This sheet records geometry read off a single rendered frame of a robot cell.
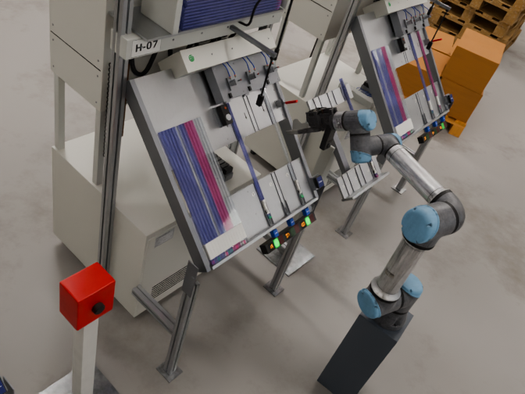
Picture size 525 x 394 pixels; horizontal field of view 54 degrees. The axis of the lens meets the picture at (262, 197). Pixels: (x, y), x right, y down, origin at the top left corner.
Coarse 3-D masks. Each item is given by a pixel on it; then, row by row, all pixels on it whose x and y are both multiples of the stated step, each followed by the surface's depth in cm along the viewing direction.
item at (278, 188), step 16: (272, 176) 214; (288, 176) 221; (304, 176) 228; (240, 192) 201; (256, 192) 207; (272, 192) 213; (288, 192) 220; (304, 192) 227; (240, 208) 200; (256, 208) 206; (272, 208) 212; (288, 208) 218; (256, 224) 205
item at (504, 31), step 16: (448, 0) 594; (464, 0) 593; (480, 0) 572; (496, 0) 565; (512, 0) 581; (432, 16) 609; (448, 16) 600; (464, 16) 592; (480, 16) 621; (496, 16) 578; (512, 16) 561; (448, 32) 607; (480, 32) 589; (496, 32) 580; (512, 32) 608
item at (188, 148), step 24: (192, 120) 187; (168, 144) 179; (192, 144) 186; (192, 168) 185; (216, 168) 193; (192, 192) 184; (216, 192) 191; (192, 216) 183; (216, 216) 190; (216, 240) 189; (240, 240) 197
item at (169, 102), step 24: (168, 72) 183; (144, 96) 176; (168, 96) 182; (192, 96) 190; (240, 96) 206; (168, 120) 181; (216, 120) 197; (240, 120) 205; (264, 120) 214; (216, 144) 195
